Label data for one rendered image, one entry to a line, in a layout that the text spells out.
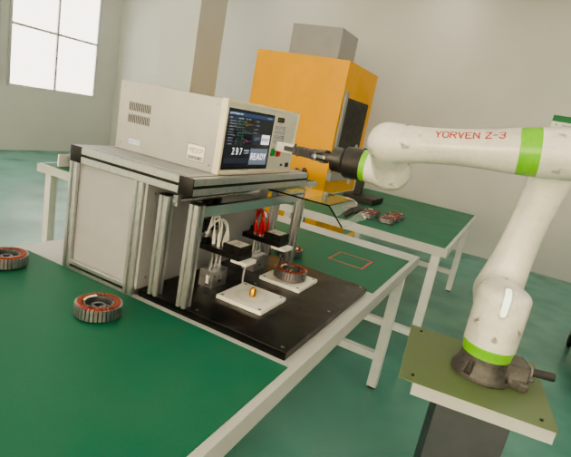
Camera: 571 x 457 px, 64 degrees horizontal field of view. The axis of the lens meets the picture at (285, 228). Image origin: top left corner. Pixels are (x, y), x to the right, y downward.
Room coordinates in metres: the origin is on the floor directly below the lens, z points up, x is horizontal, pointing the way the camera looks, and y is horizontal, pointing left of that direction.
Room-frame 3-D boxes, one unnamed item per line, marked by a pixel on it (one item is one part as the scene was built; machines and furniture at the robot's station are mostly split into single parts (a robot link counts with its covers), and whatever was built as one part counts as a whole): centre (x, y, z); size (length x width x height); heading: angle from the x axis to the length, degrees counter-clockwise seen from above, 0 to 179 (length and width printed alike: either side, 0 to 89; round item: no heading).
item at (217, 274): (1.32, 0.19, 0.80); 0.08 x 0.05 x 0.06; 155
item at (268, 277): (1.48, -0.04, 0.78); 0.15 x 0.15 x 0.01; 65
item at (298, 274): (1.48, -0.04, 0.80); 0.11 x 0.11 x 0.04
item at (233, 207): (1.42, 0.10, 1.03); 0.62 x 0.01 x 0.03; 155
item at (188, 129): (1.52, 0.29, 1.22); 0.44 x 0.39 x 0.20; 155
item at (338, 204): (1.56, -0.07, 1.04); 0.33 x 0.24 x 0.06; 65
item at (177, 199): (1.45, 0.17, 1.04); 0.62 x 0.02 x 0.03; 155
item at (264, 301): (1.26, 0.06, 0.78); 0.15 x 0.15 x 0.01; 65
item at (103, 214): (1.25, 0.51, 0.91); 0.28 x 0.03 x 0.32; 65
